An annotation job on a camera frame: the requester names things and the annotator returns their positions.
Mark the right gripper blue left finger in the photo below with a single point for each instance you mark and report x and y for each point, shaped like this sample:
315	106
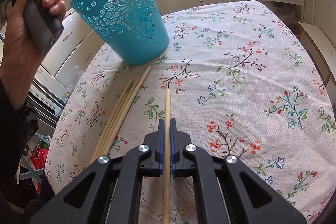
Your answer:
153	163

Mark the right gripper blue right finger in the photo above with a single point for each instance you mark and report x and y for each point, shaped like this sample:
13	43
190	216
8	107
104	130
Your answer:
180	165

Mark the bamboo chopstick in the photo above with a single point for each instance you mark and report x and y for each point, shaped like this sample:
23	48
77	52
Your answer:
121	116
115	117
167	161
109	122

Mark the person left hand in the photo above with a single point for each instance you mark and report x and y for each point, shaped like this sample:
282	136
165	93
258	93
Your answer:
20	59

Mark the teal perforated plastic basket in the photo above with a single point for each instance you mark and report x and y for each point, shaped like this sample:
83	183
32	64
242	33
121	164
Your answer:
134	29

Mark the floral white tablecloth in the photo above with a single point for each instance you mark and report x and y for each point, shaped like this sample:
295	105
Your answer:
241	84

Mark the white wooden step stool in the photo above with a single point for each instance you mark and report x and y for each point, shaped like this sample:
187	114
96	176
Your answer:
322	45

